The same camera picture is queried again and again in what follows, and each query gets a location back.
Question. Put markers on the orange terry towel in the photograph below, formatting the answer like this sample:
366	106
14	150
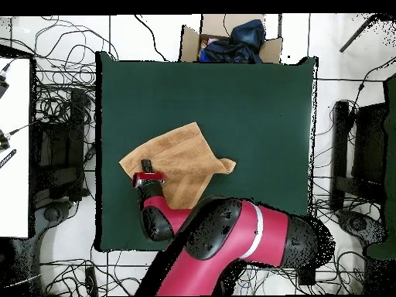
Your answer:
182	154

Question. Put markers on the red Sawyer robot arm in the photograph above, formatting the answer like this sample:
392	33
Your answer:
247	232

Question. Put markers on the black equipment rack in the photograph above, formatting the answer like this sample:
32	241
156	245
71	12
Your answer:
58	148

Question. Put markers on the black power strip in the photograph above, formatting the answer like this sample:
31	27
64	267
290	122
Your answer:
91	281

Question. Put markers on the dark green table cloth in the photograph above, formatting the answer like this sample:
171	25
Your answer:
247	92

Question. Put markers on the brown cardboard box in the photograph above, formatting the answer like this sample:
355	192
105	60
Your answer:
188	46

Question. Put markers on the white side table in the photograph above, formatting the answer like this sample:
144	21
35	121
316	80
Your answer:
14	185

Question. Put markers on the dark blue clothing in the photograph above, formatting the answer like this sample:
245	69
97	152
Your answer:
244	43

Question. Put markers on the green cloth on neighbouring table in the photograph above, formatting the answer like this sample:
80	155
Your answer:
390	154

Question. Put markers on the dark metal rod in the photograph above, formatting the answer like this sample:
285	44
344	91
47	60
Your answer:
355	34

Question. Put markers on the black metal frame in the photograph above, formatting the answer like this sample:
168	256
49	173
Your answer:
369	145

